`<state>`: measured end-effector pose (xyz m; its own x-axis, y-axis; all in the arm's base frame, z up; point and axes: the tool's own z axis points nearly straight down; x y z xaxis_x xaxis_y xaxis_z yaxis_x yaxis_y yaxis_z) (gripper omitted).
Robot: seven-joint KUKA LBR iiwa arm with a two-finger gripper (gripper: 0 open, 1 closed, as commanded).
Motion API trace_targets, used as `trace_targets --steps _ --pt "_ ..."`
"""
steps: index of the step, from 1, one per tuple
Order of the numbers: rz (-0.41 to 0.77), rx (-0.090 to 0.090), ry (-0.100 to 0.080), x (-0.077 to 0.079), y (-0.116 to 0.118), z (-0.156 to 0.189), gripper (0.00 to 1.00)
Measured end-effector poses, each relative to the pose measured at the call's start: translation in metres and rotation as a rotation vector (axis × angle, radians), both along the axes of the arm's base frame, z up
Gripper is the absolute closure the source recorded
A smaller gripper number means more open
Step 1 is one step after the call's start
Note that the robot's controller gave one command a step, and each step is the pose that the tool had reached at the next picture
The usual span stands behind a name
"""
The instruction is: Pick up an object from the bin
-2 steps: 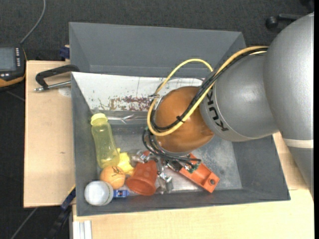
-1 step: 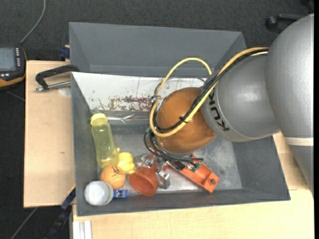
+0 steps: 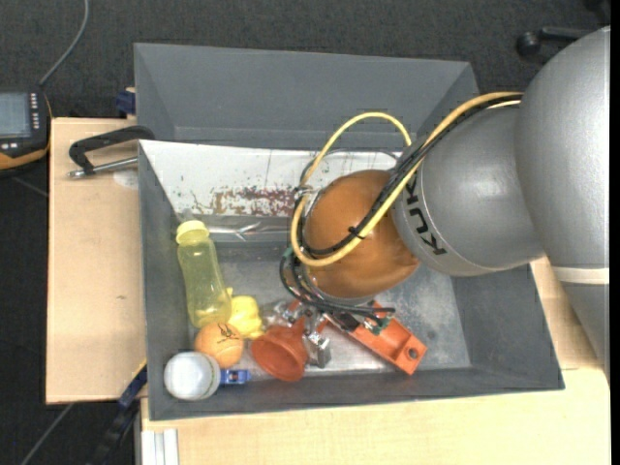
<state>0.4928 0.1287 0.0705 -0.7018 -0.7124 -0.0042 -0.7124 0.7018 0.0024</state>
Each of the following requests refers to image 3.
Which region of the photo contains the orange flat block with hole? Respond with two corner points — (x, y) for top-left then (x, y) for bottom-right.
(329, 300), (429, 377)

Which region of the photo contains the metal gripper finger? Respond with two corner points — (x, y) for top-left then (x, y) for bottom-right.
(304, 324), (333, 370)
(283, 301), (307, 326)

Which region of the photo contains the orange toy fruit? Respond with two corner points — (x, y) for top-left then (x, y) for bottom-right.
(193, 322), (245, 370)

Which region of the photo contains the grey metal bin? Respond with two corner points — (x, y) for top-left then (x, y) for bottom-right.
(133, 42), (566, 421)

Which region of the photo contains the white ball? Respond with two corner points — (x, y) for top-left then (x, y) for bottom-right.
(163, 351), (222, 402)

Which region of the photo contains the yellow toy duck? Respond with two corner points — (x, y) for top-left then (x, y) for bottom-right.
(227, 295), (265, 341)

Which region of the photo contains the yellow clear plastic bottle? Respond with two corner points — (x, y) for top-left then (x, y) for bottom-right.
(174, 219), (233, 329)

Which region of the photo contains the orange funnel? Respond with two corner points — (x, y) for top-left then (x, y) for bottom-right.
(250, 316), (310, 384)

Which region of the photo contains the small blue plastic piece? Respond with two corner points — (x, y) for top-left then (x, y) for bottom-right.
(218, 368), (253, 387)

